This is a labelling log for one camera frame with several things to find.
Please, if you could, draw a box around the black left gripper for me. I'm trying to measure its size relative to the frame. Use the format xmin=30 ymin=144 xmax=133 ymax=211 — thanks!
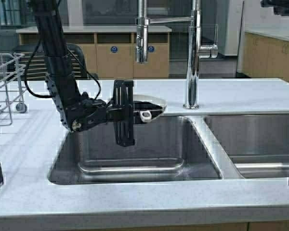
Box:
xmin=69 ymin=80 xmax=135 ymax=147

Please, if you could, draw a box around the white frying pan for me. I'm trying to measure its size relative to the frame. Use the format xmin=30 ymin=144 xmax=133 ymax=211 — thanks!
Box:
xmin=133 ymin=94 xmax=167 ymax=124

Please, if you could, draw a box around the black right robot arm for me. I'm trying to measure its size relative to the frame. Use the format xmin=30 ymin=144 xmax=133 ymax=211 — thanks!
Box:
xmin=260 ymin=0 xmax=289 ymax=16

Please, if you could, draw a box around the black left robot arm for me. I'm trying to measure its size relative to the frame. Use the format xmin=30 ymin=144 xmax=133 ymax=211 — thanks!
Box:
xmin=29 ymin=0 xmax=135 ymax=147

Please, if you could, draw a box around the wooden background counter cabinet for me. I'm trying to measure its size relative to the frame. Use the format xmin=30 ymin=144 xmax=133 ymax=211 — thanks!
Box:
xmin=15 ymin=26 xmax=173 ymax=79

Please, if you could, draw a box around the stainless steel double sink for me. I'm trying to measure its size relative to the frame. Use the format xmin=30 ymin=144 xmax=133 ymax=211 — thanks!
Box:
xmin=48 ymin=114 xmax=289 ymax=185

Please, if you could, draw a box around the chrome kitchen faucet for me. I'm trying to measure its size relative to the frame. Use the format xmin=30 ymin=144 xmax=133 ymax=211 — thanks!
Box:
xmin=134 ymin=0 xmax=219 ymax=110

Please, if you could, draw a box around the black office chair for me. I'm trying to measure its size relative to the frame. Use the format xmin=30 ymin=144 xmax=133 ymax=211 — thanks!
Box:
xmin=12 ymin=43 xmax=90 ymax=80

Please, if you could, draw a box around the wooden right side cabinet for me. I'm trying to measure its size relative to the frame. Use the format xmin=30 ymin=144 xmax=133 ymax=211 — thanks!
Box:
xmin=242 ymin=32 xmax=289 ymax=83

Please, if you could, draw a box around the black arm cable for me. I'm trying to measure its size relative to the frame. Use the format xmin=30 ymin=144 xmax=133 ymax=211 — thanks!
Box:
xmin=23 ymin=36 xmax=102 ymax=106

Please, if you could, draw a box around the wire dish rack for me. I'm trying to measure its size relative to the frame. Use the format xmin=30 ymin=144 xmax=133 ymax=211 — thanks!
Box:
xmin=0 ymin=52 xmax=27 ymax=128

